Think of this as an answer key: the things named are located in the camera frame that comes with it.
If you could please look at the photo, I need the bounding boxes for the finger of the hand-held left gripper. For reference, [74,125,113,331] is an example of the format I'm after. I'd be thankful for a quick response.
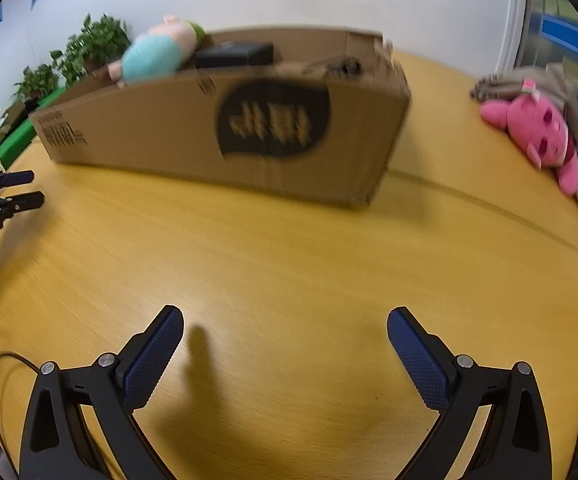
[0,191,45,217]
[0,170,35,192]

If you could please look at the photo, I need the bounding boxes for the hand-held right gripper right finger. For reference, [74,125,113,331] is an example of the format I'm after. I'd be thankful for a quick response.
[386,306,555,480]

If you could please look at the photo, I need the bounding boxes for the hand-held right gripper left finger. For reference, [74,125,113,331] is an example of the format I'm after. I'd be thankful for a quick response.
[19,305,185,480]

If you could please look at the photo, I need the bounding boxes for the brown cardboard box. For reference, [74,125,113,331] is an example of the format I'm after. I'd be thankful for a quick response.
[29,28,413,209]

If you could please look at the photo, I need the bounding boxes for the green board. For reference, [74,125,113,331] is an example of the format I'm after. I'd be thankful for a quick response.
[0,87,70,167]

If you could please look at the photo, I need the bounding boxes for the small potted green plant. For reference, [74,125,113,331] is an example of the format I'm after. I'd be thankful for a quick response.
[13,62,62,102]

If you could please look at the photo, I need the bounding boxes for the large potted green plant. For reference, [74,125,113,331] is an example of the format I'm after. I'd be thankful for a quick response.
[51,14,132,86]

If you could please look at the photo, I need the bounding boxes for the teal and pink plush pig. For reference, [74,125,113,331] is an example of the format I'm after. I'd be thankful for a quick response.
[103,15,208,86]

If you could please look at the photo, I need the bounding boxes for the black rectangular box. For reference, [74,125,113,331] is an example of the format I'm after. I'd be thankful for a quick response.
[194,41,275,70]

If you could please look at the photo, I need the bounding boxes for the pink plush toy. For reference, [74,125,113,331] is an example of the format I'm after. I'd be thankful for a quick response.
[479,80,578,196]

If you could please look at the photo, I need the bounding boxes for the grey beige cloth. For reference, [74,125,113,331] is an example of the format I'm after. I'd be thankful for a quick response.
[470,62,578,147]

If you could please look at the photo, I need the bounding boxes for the window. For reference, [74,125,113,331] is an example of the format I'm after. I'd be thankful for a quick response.
[500,0,578,201]

